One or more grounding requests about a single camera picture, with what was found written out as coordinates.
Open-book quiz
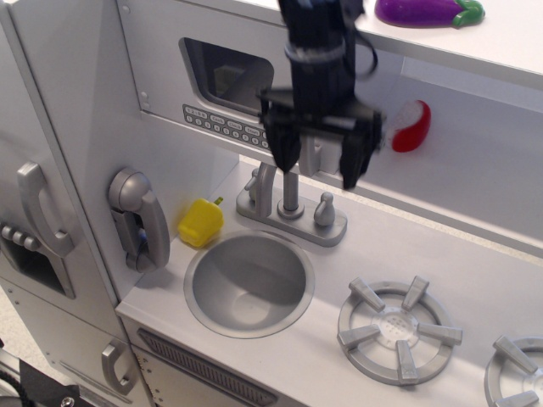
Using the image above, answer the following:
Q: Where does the silver toy faucet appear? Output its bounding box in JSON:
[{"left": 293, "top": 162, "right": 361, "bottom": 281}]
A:
[{"left": 236, "top": 163, "right": 348, "bottom": 248}]

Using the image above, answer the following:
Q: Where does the grey toy microwave door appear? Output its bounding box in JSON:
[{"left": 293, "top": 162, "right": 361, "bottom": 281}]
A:
[{"left": 118, "top": 1, "right": 291, "bottom": 162}]

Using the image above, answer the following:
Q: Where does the purple toy eggplant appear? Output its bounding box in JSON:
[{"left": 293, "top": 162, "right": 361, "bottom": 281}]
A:
[{"left": 374, "top": 0, "right": 485, "bottom": 28}]

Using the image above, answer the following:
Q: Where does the silver right stove burner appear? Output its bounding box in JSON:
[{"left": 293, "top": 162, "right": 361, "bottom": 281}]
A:
[{"left": 484, "top": 336, "right": 542, "bottom": 406}]

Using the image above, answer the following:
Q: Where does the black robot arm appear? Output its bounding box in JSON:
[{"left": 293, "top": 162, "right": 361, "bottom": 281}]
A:
[{"left": 259, "top": 1, "right": 383, "bottom": 190}]

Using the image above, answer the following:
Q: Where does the silver fridge handle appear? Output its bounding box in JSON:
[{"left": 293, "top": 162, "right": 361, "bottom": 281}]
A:
[
  {"left": 101, "top": 340, "right": 137, "bottom": 396},
  {"left": 16, "top": 161, "right": 76, "bottom": 258}
]

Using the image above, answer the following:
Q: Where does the silver stove burner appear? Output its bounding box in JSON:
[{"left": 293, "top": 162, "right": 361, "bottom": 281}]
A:
[
  {"left": 337, "top": 276, "right": 462, "bottom": 387},
  {"left": 484, "top": 336, "right": 542, "bottom": 406}
]

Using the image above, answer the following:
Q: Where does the yellow toy bell pepper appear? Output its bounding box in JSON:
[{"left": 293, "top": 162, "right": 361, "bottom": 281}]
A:
[{"left": 177, "top": 197, "right": 224, "bottom": 248}]

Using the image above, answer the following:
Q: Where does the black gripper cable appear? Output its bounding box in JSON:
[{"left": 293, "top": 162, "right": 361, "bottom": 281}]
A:
[{"left": 354, "top": 20, "right": 378, "bottom": 81}]

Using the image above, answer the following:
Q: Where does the silver left stove burner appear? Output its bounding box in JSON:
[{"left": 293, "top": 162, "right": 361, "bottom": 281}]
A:
[{"left": 337, "top": 276, "right": 462, "bottom": 387}]

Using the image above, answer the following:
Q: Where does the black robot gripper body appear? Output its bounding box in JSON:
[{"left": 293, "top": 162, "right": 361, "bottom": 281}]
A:
[{"left": 259, "top": 42, "right": 383, "bottom": 148}]

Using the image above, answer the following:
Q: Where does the dark grey oven vent panel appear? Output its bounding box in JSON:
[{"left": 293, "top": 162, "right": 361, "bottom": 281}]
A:
[{"left": 137, "top": 329, "right": 277, "bottom": 406}]

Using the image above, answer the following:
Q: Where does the grey fridge ice dispenser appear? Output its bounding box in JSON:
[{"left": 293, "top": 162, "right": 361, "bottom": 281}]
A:
[{"left": 1, "top": 220, "right": 76, "bottom": 299}]

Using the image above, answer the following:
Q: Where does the round silver toy sink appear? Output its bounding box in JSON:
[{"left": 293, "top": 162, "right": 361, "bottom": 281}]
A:
[{"left": 184, "top": 231, "right": 315, "bottom": 339}]

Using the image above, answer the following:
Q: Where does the silver toy wall phone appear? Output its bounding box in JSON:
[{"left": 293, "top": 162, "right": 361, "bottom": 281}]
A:
[{"left": 108, "top": 167, "right": 170, "bottom": 274}]

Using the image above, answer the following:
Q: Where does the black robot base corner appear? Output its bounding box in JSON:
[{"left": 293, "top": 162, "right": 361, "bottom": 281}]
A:
[{"left": 1, "top": 342, "right": 87, "bottom": 406}]

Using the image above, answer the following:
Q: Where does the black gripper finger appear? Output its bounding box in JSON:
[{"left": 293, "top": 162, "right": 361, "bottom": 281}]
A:
[
  {"left": 265, "top": 116, "right": 301, "bottom": 172},
  {"left": 339, "top": 122, "right": 373, "bottom": 190}
]

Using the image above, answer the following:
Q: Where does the silver upper fridge handle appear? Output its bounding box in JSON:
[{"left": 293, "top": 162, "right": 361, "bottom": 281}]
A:
[{"left": 16, "top": 161, "right": 76, "bottom": 258}]

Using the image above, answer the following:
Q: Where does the silver lower fridge handle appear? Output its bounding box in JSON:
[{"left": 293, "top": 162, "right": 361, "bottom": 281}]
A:
[{"left": 101, "top": 340, "right": 137, "bottom": 396}]

